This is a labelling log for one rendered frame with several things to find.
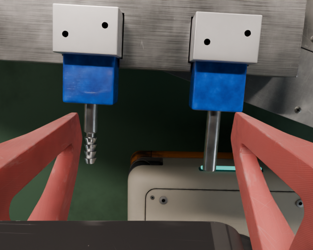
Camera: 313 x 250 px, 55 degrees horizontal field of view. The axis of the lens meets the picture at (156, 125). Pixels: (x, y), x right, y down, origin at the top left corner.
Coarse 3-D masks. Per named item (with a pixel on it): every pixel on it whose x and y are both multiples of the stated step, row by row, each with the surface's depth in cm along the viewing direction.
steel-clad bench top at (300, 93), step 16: (304, 32) 31; (304, 48) 31; (304, 64) 31; (256, 80) 31; (272, 80) 31; (288, 80) 31; (304, 80) 31; (256, 96) 32; (272, 96) 32; (288, 96) 32; (304, 96) 32; (272, 112) 32; (288, 112) 32; (304, 112) 32
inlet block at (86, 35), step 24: (72, 24) 23; (96, 24) 23; (120, 24) 24; (72, 48) 23; (96, 48) 23; (120, 48) 25; (72, 72) 25; (96, 72) 25; (72, 96) 25; (96, 96) 25; (96, 120) 26; (96, 144) 27
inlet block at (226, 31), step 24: (192, 24) 25; (216, 24) 23; (240, 24) 23; (192, 48) 24; (216, 48) 23; (240, 48) 23; (192, 72) 26; (216, 72) 25; (240, 72) 24; (192, 96) 25; (216, 96) 25; (240, 96) 25; (216, 120) 26; (216, 144) 26
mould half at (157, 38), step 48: (0, 0) 25; (48, 0) 25; (96, 0) 25; (144, 0) 25; (192, 0) 25; (240, 0) 25; (288, 0) 25; (0, 48) 26; (48, 48) 26; (144, 48) 26; (288, 48) 26
